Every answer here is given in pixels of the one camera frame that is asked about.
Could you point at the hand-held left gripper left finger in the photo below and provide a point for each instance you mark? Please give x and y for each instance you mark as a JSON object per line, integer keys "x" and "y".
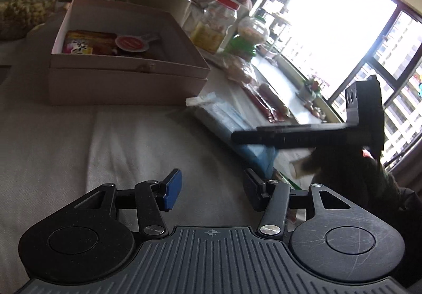
{"x": 173, "y": 188}

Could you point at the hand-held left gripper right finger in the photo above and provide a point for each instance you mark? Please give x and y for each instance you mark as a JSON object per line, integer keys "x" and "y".
{"x": 254, "y": 187}

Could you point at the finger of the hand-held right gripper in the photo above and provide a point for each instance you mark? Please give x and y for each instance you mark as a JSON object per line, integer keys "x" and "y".
{"x": 290, "y": 137}

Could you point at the blue snack packet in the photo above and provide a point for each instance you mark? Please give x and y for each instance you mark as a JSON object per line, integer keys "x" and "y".
{"x": 224, "y": 116}

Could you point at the pink box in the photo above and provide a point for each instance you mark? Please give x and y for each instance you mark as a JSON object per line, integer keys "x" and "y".
{"x": 125, "y": 83}

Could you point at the large red snack bag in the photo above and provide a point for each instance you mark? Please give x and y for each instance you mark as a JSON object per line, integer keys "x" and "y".
{"x": 87, "y": 43}

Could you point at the person's right forearm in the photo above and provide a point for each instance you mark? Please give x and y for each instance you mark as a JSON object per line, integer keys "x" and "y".
{"x": 379, "y": 182}

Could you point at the red sausage stick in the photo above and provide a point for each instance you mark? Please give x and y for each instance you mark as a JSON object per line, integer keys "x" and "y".
{"x": 275, "y": 98}
{"x": 263, "y": 106}

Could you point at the potted plant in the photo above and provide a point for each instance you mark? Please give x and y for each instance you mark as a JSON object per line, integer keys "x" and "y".
{"x": 311, "y": 89}

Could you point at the bread in clear bag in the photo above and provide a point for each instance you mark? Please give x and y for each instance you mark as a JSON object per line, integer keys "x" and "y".
{"x": 242, "y": 70}

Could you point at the green gumball machine toy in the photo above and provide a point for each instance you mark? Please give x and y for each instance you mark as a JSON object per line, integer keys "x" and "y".
{"x": 249, "y": 37}

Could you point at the metal shelf rack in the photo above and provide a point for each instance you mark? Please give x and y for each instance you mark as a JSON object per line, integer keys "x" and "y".
{"x": 273, "y": 7}

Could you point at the red-lidded plastic jar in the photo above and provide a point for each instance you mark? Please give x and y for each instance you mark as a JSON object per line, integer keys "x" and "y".
{"x": 216, "y": 27}

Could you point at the black window frame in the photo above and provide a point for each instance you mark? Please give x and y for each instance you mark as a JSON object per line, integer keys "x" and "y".
{"x": 372, "y": 60}

